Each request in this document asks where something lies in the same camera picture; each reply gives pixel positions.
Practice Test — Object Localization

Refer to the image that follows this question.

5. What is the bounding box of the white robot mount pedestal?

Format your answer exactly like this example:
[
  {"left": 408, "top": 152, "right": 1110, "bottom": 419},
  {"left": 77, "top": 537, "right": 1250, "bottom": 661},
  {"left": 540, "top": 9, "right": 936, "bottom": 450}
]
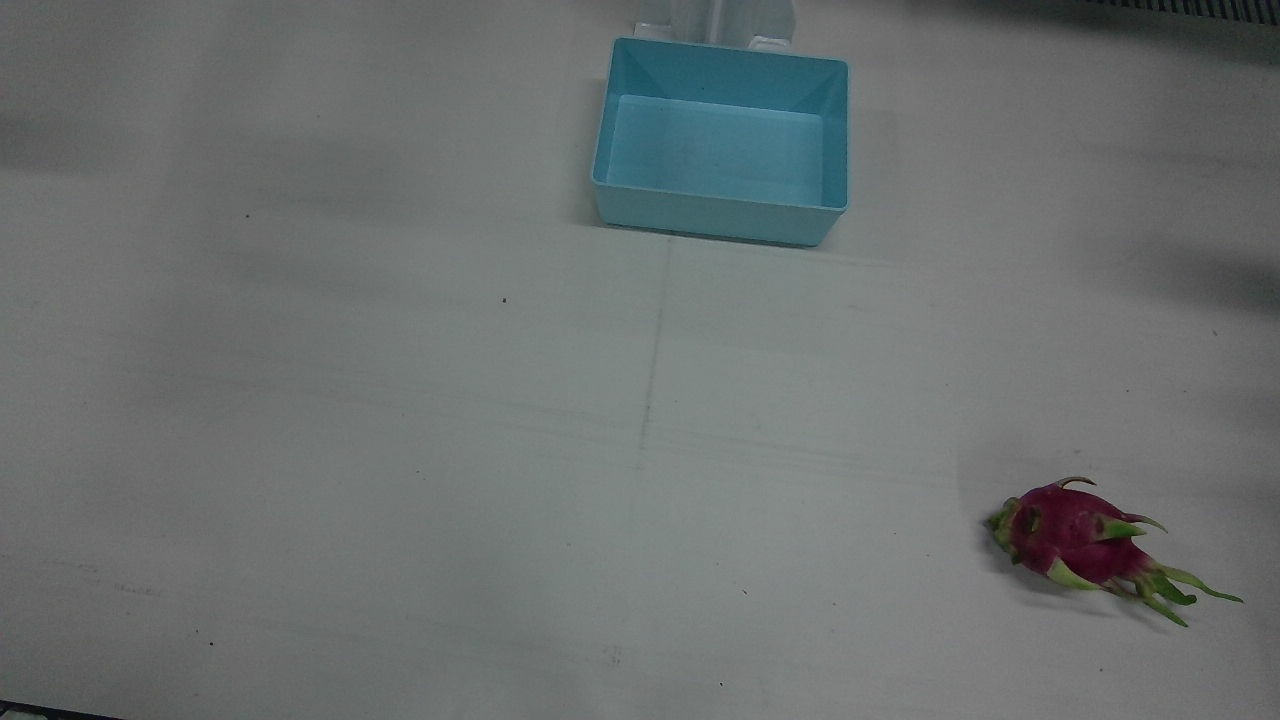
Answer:
[{"left": 634, "top": 0, "right": 798, "bottom": 51}]

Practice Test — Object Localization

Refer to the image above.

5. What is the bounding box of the pink dragon fruit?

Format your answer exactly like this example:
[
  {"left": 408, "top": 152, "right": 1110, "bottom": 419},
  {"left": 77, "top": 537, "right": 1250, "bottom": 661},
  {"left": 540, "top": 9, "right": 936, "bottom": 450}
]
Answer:
[{"left": 987, "top": 477, "right": 1244, "bottom": 628}]

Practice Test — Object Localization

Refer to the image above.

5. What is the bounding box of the light blue plastic bin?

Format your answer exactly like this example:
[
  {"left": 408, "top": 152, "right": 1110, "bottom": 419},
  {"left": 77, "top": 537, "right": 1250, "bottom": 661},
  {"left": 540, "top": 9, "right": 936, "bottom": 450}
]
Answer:
[{"left": 590, "top": 37, "right": 851, "bottom": 248}]

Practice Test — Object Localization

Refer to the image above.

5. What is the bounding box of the dark ribbed edge strip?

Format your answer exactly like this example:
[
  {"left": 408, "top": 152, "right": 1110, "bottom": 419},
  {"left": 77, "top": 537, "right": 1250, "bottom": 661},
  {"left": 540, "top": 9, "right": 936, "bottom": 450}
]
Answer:
[{"left": 905, "top": 0, "right": 1280, "bottom": 23}]

